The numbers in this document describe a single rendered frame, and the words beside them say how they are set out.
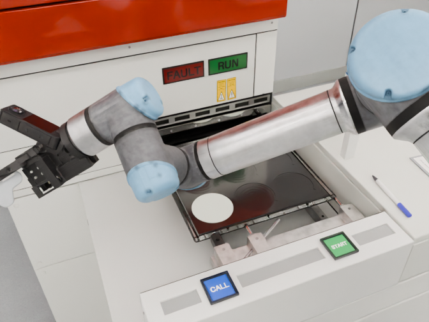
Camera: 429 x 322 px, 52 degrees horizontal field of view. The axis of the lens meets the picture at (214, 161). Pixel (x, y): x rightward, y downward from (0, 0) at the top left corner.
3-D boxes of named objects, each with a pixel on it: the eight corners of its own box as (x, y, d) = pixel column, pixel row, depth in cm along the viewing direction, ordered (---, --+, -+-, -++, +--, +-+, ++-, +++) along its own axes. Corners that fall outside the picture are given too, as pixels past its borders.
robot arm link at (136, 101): (151, 112, 67) (131, 66, 69) (95, 146, 70) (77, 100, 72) (173, 122, 74) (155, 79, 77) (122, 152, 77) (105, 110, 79)
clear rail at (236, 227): (192, 240, 100) (192, 236, 99) (334, 196, 111) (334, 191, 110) (195, 245, 99) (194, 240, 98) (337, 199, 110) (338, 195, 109)
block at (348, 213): (338, 214, 107) (339, 206, 105) (349, 211, 108) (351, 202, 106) (357, 237, 101) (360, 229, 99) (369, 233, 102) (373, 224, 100)
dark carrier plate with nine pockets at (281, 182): (156, 151, 125) (156, 149, 125) (265, 124, 135) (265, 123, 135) (198, 236, 100) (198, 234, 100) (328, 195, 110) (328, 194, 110)
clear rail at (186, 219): (150, 152, 126) (149, 148, 125) (155, 151, 127) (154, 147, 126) (195, 245, 99) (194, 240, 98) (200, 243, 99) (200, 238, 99)
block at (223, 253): (214, 255, 98) (213, 246, 96) (228, 250, 99) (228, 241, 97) (228, 283, 92) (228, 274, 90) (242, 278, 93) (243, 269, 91)
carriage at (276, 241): (210, 264, 99) (210, 256, 98) (347, 219, 110) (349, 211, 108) (224, 292, 94) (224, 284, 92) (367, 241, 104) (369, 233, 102)
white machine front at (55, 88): (4, 195, 123) (-53, 62, 98) (265, 130, 146) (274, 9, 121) (4, 202, 121) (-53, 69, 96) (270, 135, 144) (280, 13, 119)
